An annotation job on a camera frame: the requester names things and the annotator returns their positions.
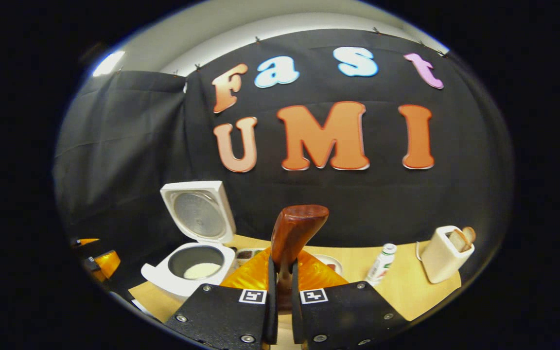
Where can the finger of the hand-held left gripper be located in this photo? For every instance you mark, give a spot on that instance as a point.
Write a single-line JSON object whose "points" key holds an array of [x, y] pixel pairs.
{"points": [[107, 263], [84, 241]]}

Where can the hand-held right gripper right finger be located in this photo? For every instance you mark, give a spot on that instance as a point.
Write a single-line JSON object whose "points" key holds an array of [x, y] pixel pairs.
{"points": [[297, 311]]}

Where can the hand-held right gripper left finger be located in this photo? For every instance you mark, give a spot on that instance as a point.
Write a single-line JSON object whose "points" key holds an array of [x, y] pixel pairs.
{"points": [[271, 306]]}

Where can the white rice cooker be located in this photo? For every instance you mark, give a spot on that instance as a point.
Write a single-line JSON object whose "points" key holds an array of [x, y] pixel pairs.
{"points": [[163, 279]]}

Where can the white rice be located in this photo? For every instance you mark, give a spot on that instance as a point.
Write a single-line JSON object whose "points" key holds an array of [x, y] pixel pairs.
{"points": [[202, 271]]}

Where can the brown wooden spoon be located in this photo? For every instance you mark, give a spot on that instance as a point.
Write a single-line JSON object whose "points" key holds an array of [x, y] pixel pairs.
{"points": [[294, 231]]}

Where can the red meat piece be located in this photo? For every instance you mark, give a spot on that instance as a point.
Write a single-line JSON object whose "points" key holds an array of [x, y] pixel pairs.
{"points": [[329, 267]]}

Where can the white divided grain dish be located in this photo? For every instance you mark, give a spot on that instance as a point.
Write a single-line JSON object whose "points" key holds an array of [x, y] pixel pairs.
{"points": [[248, 255]]}

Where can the white round plate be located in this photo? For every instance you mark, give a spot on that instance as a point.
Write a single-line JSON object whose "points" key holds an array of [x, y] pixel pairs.
{"points": [[336, 262]]}

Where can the white drink bottle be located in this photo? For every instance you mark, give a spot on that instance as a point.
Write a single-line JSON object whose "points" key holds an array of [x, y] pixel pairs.
{"points": [[381, 265]]}

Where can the white toaster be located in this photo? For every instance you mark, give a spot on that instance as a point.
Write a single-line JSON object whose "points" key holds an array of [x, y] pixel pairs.
{"points": [[443, 262]]}

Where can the toast bread slice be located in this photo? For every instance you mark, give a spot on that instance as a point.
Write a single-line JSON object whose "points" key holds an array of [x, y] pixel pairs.
{"points": [[456, 240], [469, 235]]}

